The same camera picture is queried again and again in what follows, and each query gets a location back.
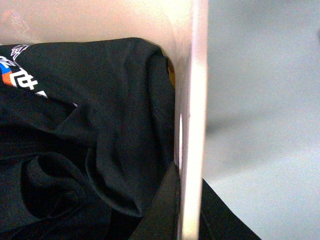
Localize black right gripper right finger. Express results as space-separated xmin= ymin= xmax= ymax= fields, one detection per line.
xmin=198 ymin=180 xmax=261 ymax=240

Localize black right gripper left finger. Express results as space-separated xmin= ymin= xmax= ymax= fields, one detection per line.
xmin=130 ymin=162 xmax=181 ymax=240

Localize beige plastic laundry hamper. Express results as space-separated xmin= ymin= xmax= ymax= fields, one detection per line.
xmin=0 ymin=0 xmax=209 ymax=240

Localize black printed t-shirt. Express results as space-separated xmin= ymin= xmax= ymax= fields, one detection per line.
xmin=0 ymin=38 xmax=175 ymax=240

